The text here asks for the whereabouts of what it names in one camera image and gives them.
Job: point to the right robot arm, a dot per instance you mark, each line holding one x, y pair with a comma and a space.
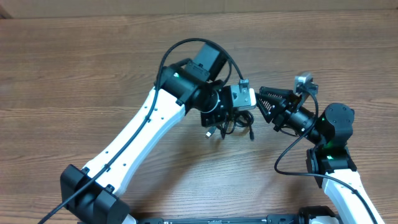
328, 161

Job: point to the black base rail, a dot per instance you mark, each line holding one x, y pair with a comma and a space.
270, 219

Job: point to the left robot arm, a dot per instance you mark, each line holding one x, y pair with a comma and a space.
93, 193

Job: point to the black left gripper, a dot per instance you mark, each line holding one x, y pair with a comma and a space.
221, 115

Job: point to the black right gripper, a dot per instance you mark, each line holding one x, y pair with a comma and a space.
277, 104

